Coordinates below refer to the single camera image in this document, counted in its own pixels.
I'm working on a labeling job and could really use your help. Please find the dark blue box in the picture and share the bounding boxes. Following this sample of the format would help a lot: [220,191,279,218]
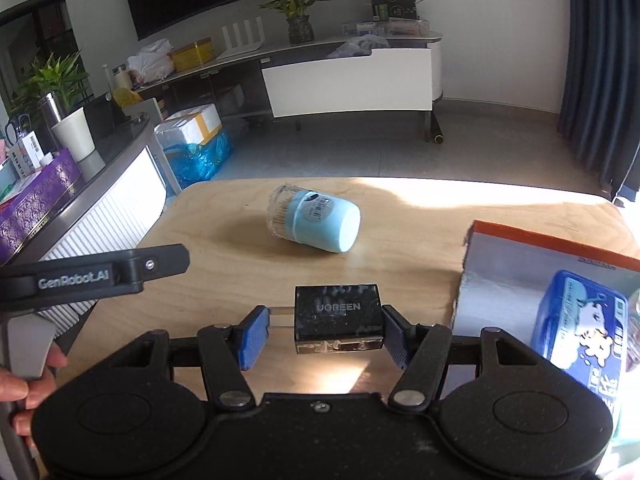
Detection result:
[530,270,630,443]

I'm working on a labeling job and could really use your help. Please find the grey plastic bag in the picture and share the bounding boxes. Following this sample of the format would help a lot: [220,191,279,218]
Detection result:
[326,34,390,59]

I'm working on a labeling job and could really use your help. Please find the white ribbed console table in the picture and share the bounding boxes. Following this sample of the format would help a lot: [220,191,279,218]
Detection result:
[0,110,168,331]

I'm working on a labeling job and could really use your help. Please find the scissors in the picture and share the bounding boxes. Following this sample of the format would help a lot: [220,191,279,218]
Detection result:
[5,114,32,143]

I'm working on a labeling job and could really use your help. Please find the black wall charger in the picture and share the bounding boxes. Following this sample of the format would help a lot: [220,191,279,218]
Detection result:
[270,282,385,356]

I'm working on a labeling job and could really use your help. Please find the white folding table panel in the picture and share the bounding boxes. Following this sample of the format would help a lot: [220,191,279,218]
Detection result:
[261,47,433,120]

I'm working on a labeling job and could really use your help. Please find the dark blue curtain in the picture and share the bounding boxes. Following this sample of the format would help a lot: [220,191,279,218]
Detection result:
[556,0,640,206]

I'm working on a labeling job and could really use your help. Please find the white router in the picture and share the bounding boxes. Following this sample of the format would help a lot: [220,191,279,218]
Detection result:
[218,16,263,60]

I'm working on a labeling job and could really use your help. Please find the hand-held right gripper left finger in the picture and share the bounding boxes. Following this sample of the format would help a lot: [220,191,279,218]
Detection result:
[107,305,273,408]

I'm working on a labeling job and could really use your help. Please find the black stand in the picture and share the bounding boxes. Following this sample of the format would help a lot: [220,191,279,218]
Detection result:
[82,92,132,133]

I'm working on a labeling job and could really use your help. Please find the white foam box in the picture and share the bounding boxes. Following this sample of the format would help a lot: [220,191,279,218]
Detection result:
[154,104,223,148]

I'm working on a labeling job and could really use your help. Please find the white plant pot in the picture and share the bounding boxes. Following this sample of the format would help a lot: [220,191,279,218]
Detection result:
[51,106,96,163]

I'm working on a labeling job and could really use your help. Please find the white plastic bag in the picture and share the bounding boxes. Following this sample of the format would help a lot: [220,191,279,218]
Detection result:
[126,39,175,83]

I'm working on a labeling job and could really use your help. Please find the blue plastic bag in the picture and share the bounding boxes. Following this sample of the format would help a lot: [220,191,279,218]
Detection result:
[161,130,235,188]

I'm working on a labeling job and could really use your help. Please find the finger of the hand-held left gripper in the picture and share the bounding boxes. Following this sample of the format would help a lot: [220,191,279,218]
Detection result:
[125,243,191,293]

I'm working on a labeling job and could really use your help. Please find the blue toothpick jar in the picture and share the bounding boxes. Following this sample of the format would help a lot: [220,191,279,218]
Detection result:
[267,184,362,254]

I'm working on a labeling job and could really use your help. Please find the black printed box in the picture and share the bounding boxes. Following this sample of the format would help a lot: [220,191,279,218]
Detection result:
[369,0,418,22]

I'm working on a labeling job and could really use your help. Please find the potted plant dark vase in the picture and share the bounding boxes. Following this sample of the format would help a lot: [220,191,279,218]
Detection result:
[254,0,331,45]

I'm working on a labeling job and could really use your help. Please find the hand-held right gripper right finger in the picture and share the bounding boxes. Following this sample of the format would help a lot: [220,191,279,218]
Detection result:
[381,304,543,408]

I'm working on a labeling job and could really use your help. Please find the orange cardboard box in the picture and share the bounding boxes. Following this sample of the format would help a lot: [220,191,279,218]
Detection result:
[452,220,640,456]

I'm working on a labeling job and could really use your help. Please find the green leafy plant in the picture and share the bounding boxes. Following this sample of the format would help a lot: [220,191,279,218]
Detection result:
[10,50,93,111]

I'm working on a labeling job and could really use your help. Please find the clear plastic boxes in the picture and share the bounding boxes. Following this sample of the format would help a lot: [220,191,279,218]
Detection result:
[342,19,431,38]

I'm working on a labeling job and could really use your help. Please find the purple patterned box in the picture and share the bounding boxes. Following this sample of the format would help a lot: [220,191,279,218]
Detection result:
[0,147,83,266]

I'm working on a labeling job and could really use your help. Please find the white printed carton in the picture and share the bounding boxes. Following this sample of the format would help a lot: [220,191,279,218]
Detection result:
[7,130,43,178]

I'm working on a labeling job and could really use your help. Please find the white television stand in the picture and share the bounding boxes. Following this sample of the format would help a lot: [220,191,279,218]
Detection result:
[135,30,445,143]

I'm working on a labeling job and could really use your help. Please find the person's left hand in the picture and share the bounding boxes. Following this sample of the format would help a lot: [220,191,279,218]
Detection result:
[0,349,69,438]

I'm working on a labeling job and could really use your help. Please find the yellow bag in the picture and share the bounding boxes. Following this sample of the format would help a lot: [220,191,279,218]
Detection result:
[112,87,143,108]

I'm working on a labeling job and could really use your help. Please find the yellow box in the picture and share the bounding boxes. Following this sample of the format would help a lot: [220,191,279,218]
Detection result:
[171,37,217,73]

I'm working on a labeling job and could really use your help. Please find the steel thermos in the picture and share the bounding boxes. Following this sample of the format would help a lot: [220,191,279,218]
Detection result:
[37,91,68,153]

